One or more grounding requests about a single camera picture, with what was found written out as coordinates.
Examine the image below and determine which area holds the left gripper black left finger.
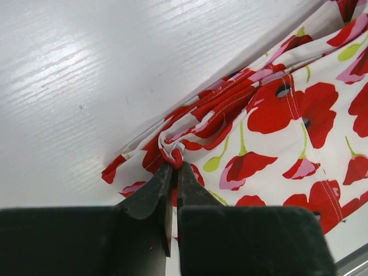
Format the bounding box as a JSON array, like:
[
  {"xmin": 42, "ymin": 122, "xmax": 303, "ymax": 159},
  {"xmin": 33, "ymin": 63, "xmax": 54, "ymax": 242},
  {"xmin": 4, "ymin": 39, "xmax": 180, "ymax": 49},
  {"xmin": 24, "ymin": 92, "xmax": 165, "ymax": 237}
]
[{"xmin": 1, "ymin": 164, "xmax": 173, "ymax": 275}]

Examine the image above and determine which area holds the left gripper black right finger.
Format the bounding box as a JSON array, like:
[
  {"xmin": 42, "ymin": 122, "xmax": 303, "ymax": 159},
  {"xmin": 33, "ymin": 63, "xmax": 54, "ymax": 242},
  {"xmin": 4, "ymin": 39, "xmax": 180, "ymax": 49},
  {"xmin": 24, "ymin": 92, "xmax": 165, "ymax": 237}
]
[{"xmin": 177, "ymin": 163, "xmax": 336, "ymax": 275}]

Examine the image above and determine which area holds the red poppy print skirt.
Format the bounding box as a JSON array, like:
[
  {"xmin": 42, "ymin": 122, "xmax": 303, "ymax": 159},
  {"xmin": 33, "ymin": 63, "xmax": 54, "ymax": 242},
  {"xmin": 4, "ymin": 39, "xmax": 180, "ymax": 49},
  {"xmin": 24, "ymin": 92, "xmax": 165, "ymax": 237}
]
[{"xmin": 101, "ymin": 1, "xmax": 367, "ymax": 233}]

